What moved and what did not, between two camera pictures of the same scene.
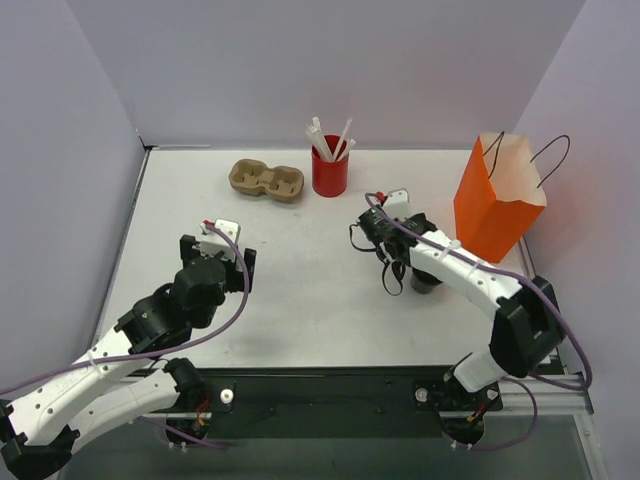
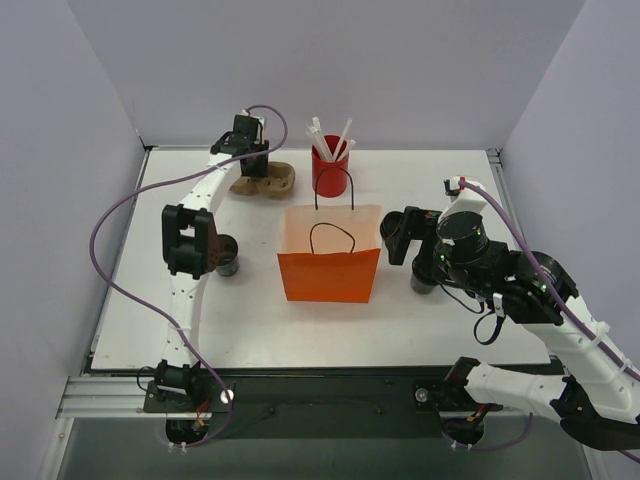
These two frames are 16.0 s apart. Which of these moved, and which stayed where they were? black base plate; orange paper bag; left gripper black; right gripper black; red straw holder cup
Moved: left gripper black; orange paper bag; right gripper black
Stayed: red straw holder cup; black base plate
